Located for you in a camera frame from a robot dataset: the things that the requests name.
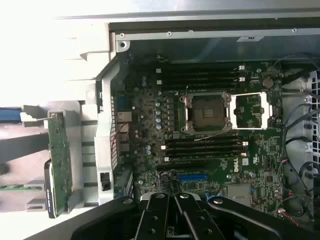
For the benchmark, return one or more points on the CPU socket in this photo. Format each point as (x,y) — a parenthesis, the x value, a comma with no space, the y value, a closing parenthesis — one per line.
(207,112)

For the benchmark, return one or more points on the grey parts rack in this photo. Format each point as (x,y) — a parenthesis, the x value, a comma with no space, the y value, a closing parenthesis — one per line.
(75,120)

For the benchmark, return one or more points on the silver chipset heat sink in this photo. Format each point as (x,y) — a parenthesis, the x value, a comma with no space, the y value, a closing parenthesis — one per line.
(238,195)

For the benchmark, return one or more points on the thin metal locking lever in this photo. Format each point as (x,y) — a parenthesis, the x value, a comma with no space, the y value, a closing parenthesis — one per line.
(212,136)

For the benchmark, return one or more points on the silver socket cover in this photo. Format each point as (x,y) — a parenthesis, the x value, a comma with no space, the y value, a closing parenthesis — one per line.
(233,115)

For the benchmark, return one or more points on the RAM slot with white latches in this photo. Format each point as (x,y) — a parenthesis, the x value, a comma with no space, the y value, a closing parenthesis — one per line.
(200,80)
(200,145)
(200,69)
(200,157)

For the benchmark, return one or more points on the round coin battery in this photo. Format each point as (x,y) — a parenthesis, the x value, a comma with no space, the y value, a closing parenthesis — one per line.
(268,82)

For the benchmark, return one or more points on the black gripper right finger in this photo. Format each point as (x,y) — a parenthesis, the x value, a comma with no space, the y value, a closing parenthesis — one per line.
(200,225)

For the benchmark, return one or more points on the long black expansion slot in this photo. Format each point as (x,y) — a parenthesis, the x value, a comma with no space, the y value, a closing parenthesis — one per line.
(187,166)

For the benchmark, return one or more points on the black open PC case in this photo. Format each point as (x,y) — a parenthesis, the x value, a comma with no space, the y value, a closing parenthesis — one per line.
(200,50)

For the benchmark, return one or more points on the green RAM stick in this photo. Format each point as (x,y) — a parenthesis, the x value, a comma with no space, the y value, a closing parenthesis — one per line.
(22,187)

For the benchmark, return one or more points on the blue expansion slot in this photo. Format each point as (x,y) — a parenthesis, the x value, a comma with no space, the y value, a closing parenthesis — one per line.
(192,177)

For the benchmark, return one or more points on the green motherboard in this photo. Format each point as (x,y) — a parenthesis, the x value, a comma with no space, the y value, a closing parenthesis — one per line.
(262,150)

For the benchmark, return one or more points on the black RAM slot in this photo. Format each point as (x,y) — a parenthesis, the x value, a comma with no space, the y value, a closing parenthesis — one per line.
(200,75)
(200,151)
(200,86)
(200,140)

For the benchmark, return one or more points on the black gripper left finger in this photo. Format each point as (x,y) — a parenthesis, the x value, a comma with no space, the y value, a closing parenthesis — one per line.
(152,220)

